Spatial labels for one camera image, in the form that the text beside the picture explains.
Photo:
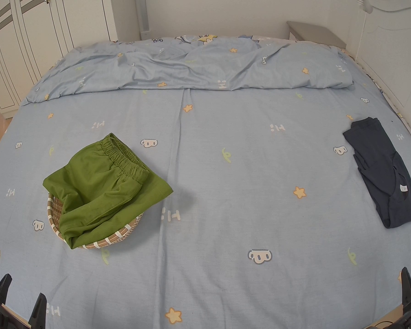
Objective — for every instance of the pale blue quilt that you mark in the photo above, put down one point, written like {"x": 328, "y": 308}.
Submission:
{"x": 191, "y": 67}

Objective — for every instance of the grey bedside table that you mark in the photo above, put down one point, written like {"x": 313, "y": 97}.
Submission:
{"x": 315, "y": 34}

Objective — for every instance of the grey vertical wall duct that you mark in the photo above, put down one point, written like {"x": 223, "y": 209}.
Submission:
{"x": 143, "y": 5}

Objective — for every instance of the green shorts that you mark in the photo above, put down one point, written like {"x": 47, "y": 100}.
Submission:
{"x": 95, "y": 176}

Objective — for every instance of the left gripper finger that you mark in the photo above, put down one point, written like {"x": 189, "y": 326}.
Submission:
{"x": 38, "y": 310}
{"x": 2, "y": 290}

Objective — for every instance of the round woven basket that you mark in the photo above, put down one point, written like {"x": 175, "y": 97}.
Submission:
{"x": 55, "y": 214}

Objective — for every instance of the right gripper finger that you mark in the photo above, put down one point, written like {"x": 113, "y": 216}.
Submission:
{"x": 407, "y": 288}

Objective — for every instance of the white wardrobe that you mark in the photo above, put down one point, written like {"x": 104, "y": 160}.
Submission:
{"x": 37, "y": 29}

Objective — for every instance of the bed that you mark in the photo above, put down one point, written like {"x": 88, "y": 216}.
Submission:
{"x": 243, "y": 166}

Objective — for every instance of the dark blue garment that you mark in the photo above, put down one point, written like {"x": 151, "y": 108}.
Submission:
{"x": 377, "y": 156}

